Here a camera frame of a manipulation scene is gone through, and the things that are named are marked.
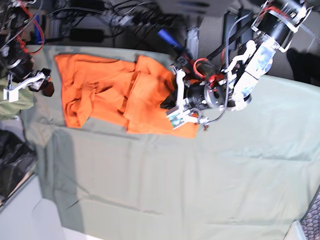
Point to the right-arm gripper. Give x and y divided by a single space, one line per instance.
40 81

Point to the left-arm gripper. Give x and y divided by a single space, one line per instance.
197 97

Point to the orange T-shirt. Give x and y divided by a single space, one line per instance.
120 92

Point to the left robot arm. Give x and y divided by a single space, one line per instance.
248 55

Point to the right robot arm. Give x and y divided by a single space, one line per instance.
15 58

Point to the olive green garment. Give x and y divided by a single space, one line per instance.
9 110

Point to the blue red bar clamp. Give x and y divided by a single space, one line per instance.
184 59

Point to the black plastic bag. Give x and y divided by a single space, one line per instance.
17 158

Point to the black power strip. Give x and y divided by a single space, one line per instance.
143 20

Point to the green table cloth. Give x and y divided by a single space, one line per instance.
248 177

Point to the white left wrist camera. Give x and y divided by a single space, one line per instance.
177 118

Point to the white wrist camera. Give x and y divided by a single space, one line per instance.
177 118
11 95

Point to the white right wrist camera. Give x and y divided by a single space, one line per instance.
11 95

